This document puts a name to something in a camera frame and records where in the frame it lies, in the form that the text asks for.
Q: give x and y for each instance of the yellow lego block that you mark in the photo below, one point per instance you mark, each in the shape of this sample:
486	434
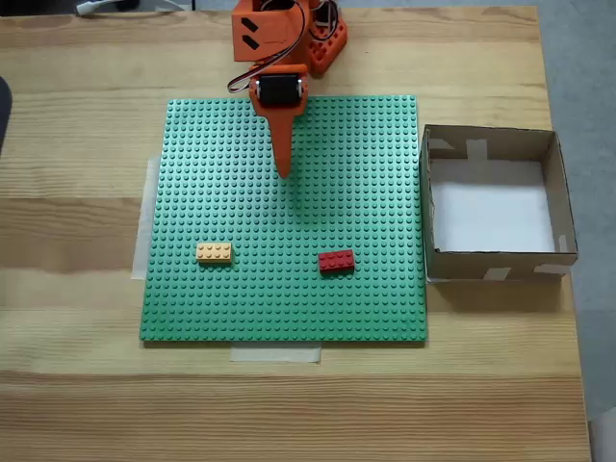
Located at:
214	253

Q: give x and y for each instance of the red lego block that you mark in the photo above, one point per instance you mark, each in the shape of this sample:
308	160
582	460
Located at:
337	262

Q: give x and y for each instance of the green lego baseplate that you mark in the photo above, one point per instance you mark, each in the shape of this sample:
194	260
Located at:
289	289

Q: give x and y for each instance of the open cardboard box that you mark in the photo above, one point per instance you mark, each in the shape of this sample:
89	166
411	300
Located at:
500	267

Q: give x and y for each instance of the translucent masking tape strip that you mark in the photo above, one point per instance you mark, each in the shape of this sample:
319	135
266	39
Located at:
274	354
142	231

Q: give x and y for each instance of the white paper sheet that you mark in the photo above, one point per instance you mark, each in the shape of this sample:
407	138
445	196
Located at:
491	212

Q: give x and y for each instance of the black rounded object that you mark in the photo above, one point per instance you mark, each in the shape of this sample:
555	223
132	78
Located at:
5	115

